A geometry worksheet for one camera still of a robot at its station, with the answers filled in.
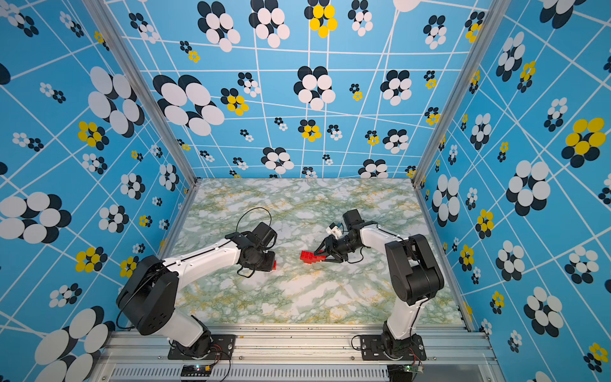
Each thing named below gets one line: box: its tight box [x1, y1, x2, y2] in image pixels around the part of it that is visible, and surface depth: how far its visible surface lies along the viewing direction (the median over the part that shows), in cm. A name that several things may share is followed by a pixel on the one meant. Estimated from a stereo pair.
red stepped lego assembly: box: [299, 250, 327, 265], surface depth 91 cm
